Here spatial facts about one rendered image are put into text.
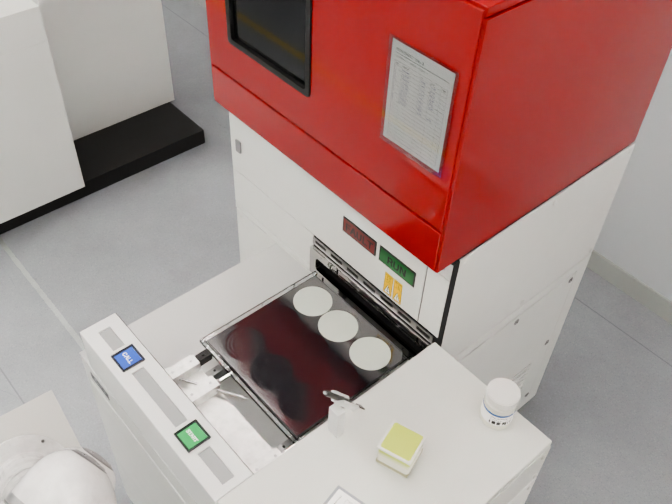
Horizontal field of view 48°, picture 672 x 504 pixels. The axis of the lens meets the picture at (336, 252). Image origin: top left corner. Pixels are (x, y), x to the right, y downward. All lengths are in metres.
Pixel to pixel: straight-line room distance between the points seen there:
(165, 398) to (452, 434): 0.62
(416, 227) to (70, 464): 0.88
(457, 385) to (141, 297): 1.78
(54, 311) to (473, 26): 2.36
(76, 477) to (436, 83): 0.85
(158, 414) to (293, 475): 0.32
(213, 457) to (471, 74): 0.91
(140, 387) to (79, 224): 1.93
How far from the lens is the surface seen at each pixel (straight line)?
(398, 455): 1.54
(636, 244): 3.31
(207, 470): 1.60
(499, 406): 1.61
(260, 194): 2.14
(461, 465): 1.62
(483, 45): 1.26
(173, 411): 1.69
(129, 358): 1.78
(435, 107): 1.36
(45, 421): 1.71
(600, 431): 2.97
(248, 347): 1.84
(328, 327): 1.88
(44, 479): 0.94
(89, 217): 3.60
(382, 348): 1.85
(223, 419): 1.75
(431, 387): 1.72
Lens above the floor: 2.36
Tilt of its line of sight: 45 degrees down
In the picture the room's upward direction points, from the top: 3 degrees clockwise
